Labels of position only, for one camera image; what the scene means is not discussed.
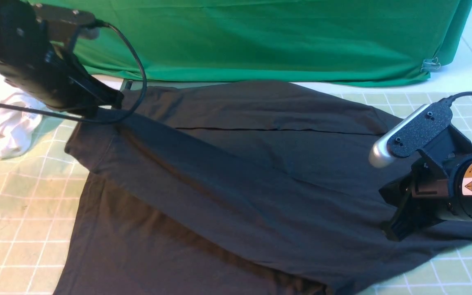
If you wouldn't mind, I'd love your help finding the white crumpled shirt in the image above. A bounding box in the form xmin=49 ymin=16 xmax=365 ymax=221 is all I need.
xmin=0 ymin=75 xmax=46 ymax=159

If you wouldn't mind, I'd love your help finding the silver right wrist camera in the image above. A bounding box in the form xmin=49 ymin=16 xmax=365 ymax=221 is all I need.
xmin=368 ymin=104 xmax=430 ymax=168

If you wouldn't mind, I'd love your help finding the black left camera cable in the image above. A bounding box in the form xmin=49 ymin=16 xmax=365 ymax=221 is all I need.
xmin=0 ymin=20 xmax=148 ymax=125

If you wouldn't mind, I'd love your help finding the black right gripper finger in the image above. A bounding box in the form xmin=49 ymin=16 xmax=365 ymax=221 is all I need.
xmin=380 ymin=197 xmax=441 ymax=242

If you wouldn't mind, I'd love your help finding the green backdrop cloth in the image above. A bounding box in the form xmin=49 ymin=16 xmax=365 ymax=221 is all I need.
xmin=27 ymin=0 xmax=472 ymax=88

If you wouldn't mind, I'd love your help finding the dark gray long-sleeve shirt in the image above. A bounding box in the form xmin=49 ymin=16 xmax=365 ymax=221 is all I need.
xmin=54 ymin=81 xmax=472 ymax=295

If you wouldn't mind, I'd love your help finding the metal binder clip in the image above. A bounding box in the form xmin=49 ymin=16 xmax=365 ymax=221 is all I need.
xmin=421 ymin=57 xmax=442 ymax=73

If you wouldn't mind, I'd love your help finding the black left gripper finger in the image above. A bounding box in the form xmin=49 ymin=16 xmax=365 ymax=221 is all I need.
xmin=93 ymin=80 xmax=124 ymax=109

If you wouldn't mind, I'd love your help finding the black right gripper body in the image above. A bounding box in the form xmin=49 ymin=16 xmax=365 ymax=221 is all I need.
xmin=379 ymin=125 xmax=472 ymax=222

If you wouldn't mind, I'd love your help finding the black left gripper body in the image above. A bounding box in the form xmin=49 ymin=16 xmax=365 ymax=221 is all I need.
xmin=0 ymin=0 xmax=100 ymax=116

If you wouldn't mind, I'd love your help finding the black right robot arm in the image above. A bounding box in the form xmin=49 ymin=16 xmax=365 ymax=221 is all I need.
xmin=379 ymin=125 xmax=472 ymax=241

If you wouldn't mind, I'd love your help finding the light green grid mat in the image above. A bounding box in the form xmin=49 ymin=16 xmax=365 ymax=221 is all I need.
xmin=0 ymin=93 xmax=472 ymax=295

